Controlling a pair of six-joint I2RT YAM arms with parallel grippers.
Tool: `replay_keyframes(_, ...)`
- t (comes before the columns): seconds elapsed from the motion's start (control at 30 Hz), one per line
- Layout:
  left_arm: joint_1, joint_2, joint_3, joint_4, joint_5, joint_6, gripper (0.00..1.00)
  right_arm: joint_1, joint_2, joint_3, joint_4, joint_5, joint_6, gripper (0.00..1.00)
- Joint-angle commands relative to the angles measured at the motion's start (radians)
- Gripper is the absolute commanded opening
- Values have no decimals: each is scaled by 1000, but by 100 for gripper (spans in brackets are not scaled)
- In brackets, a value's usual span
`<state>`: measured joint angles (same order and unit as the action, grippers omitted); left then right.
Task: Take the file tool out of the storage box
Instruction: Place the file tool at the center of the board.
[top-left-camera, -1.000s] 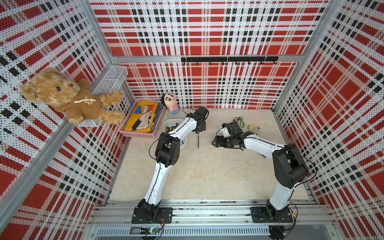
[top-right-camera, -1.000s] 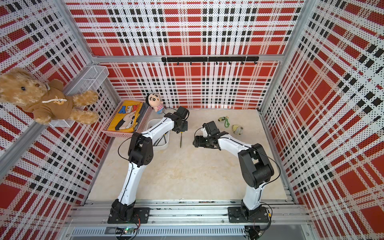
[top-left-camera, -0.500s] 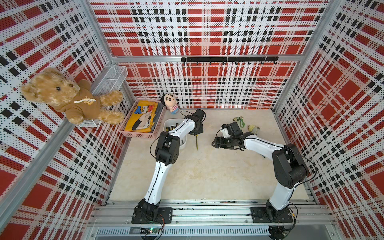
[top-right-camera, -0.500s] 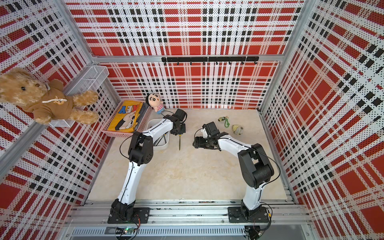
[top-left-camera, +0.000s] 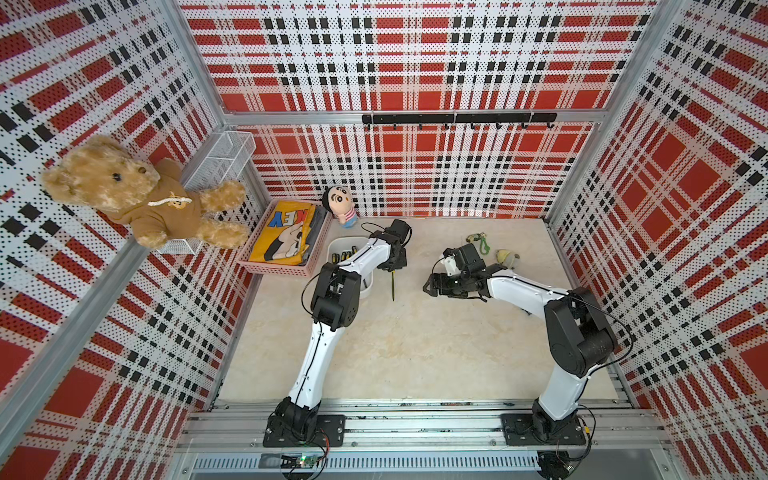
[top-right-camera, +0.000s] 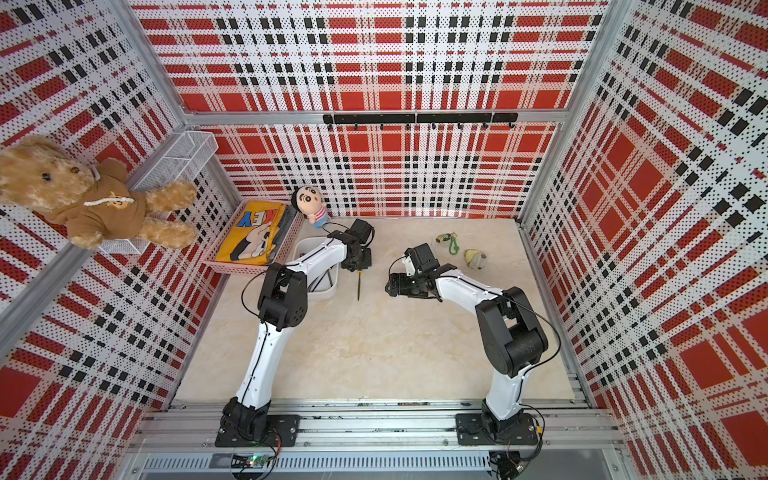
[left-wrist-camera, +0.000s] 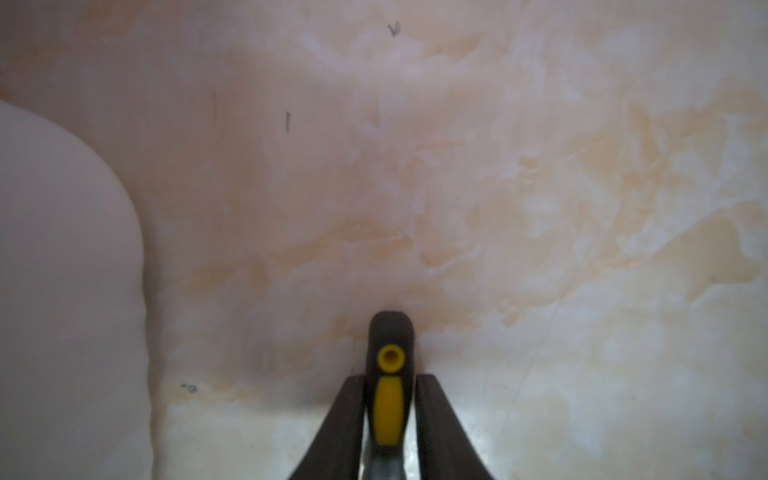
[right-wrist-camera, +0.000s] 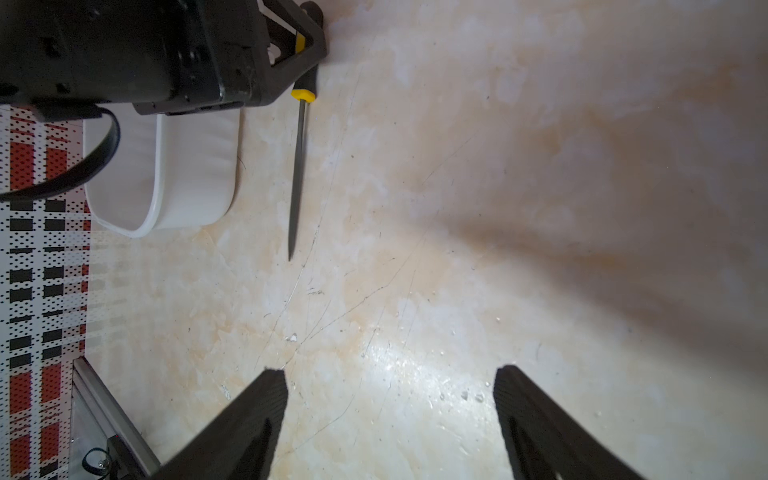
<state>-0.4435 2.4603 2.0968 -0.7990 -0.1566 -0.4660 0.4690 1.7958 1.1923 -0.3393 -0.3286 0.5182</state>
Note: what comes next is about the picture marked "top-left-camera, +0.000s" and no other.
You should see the green circuit board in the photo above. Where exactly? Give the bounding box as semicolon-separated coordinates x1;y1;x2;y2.
280;454;325;471

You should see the green camouflage keychain toy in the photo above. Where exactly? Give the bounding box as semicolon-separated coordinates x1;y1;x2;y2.
466;232;491;256

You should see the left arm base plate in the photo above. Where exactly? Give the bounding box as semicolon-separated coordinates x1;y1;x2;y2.
262;397;347;448

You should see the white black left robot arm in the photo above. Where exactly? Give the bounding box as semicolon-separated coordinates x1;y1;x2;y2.
288;219;412;411

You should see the clear wall-mounted basket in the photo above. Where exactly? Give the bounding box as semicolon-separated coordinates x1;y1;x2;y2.
181;131;262;229

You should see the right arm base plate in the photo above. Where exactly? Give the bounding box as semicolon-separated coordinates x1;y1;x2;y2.
501;400;587;446

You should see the black wall hook rail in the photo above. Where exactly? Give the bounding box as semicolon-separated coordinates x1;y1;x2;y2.
361;112;558;127

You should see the yellow printed cloth bag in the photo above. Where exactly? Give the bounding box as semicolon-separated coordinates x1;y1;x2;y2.
249;200;316;265

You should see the cartoon boy doll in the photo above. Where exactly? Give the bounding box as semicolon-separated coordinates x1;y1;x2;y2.
321;185;358;228

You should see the brown teddy bear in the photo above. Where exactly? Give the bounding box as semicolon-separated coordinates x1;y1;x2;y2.
41;135;249;250

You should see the pink perforated basket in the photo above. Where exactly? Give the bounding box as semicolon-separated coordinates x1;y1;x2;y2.
237;199;331;277

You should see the white plastic storage box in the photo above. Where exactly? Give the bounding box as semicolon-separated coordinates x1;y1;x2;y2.
327;236;373;300

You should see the black yellow file tool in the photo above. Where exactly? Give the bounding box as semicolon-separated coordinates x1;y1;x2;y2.
390;270;396;302

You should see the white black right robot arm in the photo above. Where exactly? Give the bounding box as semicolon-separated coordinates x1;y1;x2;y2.
423;244;618;423

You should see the grey yellow plush ball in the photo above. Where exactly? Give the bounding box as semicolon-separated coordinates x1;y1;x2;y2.
496;249;520;270

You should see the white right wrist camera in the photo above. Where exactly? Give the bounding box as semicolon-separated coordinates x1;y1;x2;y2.
439;256;461;278

